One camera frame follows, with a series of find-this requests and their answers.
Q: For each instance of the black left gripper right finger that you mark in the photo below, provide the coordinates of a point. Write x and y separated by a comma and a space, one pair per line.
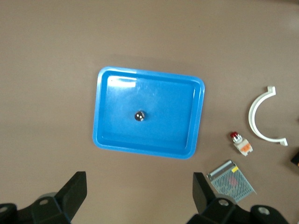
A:
203, 193

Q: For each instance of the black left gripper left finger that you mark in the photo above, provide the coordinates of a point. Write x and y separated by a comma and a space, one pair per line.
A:
70, 193

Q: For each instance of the black cylindrical capacitor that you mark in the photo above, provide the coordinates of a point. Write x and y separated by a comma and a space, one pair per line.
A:
140, 116

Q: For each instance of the metal mesh power supply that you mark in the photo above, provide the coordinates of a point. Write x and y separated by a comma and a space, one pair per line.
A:
231, 183

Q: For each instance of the white orange red pushbutton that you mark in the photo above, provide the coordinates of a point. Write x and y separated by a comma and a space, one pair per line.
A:
243, 145

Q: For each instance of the large white curved clamp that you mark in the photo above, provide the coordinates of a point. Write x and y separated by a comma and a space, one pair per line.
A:
251, 121

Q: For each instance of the blue plastic tray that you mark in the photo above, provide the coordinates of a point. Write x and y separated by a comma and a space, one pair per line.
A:
151, 98

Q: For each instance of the brown table mat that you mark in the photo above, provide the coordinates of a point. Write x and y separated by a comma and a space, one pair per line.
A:
46, 70

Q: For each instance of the orange button enclosure box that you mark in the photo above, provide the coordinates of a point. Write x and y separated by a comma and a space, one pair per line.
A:
296, 159

